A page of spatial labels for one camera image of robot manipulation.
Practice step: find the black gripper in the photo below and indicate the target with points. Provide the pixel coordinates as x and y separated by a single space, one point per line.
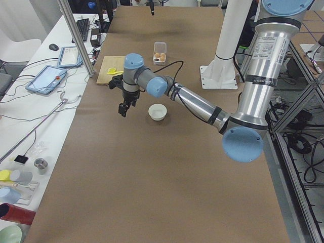
129 96

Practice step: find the clear plastic egg box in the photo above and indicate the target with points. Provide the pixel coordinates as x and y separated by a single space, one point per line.
159 47

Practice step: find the white bowl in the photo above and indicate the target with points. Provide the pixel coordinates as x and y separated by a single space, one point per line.
157 112

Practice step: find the lemon slice near knife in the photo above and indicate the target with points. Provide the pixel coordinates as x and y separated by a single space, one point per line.
111 70

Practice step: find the wooden cutting board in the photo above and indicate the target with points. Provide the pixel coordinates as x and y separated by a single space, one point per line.
111 66

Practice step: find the metal reacher rod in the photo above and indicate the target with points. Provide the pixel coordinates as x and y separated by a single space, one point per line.
62 102

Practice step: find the black power adapter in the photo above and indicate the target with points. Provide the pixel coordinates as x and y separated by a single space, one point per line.
95 38

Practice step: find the blue teach pendant far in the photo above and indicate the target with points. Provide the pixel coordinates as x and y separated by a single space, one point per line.
69 57

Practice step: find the blue teach pendant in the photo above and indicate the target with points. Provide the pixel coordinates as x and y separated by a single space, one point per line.
69 57
47 80

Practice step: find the blue teach pendant near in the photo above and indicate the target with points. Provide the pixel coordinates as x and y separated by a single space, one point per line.
47 80

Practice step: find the black keyboard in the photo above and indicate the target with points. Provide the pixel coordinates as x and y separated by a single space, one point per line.
83 27

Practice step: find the black computer mouse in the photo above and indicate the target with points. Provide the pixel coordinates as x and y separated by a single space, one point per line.
53 47

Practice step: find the small black square pad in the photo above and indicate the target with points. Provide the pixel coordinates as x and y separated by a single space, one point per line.
21 159

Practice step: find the grey cup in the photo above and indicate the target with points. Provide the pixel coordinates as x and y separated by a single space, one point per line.
21 177

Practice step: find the yellow cup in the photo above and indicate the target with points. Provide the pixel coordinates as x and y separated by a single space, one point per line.
5 175

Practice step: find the light blue cup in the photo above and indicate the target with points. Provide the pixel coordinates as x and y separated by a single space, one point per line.
9 195

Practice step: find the red cylinder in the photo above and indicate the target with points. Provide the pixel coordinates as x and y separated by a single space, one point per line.
17 214

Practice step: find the green bowl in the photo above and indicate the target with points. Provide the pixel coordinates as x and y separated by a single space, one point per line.
11 234

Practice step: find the aluminium frame post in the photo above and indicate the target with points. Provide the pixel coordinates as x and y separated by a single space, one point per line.
76 36

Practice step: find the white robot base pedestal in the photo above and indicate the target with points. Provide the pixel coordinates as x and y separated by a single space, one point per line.
220 73

